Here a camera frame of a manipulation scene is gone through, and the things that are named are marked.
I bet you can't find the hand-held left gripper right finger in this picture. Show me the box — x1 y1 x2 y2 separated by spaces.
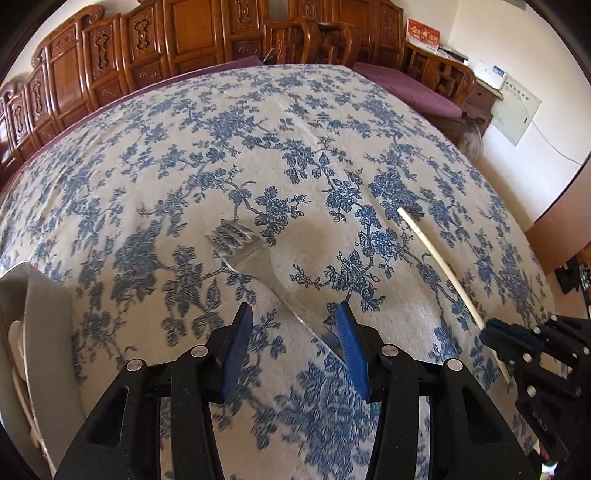
334 302 536 480

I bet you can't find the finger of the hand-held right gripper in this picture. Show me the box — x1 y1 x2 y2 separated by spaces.
497 350 586 462
480 314 591 360

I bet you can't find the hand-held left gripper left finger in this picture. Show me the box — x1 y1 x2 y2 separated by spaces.
53 302 254 480

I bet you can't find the metal fork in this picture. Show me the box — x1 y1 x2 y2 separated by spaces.
205 219 348 366

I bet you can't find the light bamboo chopstick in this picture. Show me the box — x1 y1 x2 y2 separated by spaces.
397 207 512 383

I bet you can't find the grey metal rectangular container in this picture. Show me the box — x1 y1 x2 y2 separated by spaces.
0 261 89 468

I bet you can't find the cream plastic serving spoon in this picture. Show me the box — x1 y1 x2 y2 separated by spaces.
13 367 43 449

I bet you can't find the brown wooden board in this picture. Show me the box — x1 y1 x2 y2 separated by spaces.
525 156 591 275

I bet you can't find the blue floral bedspread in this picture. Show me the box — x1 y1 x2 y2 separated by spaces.
0 62 555 480

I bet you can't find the grey fluffy duster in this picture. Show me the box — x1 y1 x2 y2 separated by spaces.
459 116 484 163

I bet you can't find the purple seat cushion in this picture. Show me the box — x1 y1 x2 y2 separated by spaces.
352 61 463 117

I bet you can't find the carved wooden bench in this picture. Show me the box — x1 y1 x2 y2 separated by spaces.
401 39 503 132

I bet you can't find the wooden armchair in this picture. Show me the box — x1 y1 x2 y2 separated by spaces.
262 16 362 71

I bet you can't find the red box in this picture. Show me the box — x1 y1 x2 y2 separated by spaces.
405 17 440 52

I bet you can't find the white cable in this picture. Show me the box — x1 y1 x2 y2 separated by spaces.
530 119 591 166

